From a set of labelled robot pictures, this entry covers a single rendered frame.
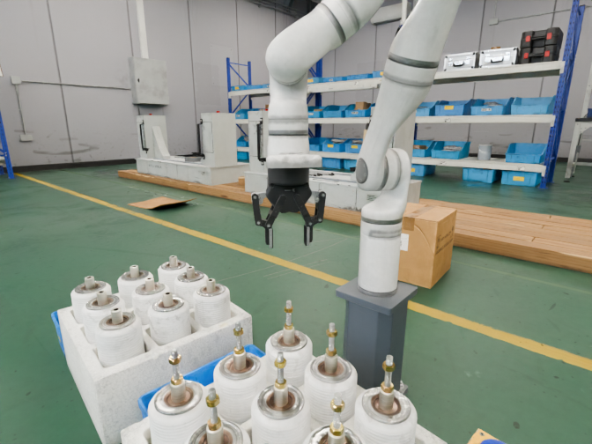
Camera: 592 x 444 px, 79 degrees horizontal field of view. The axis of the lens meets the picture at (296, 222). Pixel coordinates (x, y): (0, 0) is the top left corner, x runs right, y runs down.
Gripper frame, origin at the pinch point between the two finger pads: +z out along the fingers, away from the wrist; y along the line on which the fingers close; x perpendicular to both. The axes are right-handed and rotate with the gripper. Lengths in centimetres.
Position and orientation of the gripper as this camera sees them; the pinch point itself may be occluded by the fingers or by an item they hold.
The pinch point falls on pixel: (288, 239)
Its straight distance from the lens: 68.1
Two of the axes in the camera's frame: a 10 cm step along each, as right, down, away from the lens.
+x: 1.8, 2.6, -9.5
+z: 0.0, 9.7, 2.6
